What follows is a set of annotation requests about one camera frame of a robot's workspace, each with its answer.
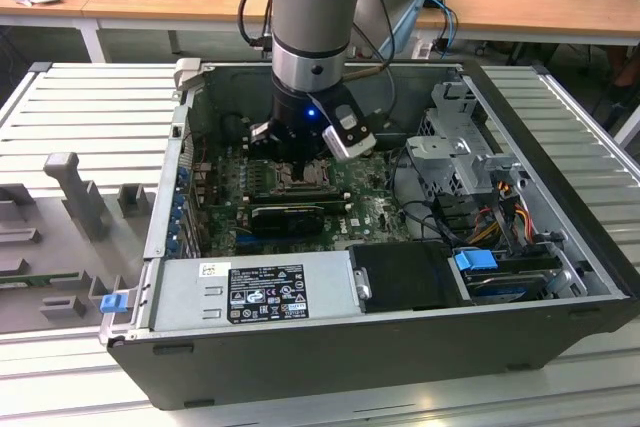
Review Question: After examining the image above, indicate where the grey parts rack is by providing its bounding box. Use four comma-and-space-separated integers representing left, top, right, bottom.
0, 151, 161, 336

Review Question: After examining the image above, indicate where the blue cable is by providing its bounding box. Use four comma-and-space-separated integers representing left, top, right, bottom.
429, 0, 459, 56

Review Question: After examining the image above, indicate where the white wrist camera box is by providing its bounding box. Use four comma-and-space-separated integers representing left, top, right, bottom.
321, 103, 378, 163

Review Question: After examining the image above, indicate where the grey metal drive cage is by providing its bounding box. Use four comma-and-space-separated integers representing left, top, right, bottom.
403, 79, 534, 248

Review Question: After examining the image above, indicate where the white power strip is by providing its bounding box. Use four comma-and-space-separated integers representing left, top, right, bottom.
410, 38, 435, 61

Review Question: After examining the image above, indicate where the black RAM stick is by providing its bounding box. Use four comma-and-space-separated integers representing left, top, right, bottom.
247, 186, 351, 213

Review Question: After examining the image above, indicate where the seated person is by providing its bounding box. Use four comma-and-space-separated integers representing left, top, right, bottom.
604, 44, 640, 91

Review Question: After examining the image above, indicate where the CPU socket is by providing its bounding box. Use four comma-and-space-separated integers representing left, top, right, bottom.
272, 159, 337, 194

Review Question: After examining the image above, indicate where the wooden desk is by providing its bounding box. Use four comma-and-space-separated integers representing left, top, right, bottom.
0, 0, 101, 64
82, 0, 640, 66

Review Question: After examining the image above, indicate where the hard disk in blue carrier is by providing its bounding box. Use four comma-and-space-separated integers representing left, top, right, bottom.
452, 248, 561, 306

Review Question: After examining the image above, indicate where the coloured power wire bundle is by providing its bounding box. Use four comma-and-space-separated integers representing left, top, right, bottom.
469, 199, 534, 248

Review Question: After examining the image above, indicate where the black plastic shroud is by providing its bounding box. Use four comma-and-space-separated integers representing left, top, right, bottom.
346, 240, 475, 314

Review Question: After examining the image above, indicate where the blue plastic latch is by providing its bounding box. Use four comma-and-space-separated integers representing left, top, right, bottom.
99, 294, 126, 317

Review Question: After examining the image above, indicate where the black open PC case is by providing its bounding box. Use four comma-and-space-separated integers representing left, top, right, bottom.
98, 57, 640, 412

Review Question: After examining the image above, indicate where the metal socket cover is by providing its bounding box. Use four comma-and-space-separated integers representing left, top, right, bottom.
274, 160, 335, 192

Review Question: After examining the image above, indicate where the black graphics card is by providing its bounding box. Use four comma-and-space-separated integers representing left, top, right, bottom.
248, 202, 326, 238

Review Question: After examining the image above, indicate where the green motherboard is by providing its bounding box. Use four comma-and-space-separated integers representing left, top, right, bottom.
197, 139, 426, 258

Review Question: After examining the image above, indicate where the grey power supply unit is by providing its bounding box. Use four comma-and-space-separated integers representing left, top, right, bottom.
149, 250, 364, 333

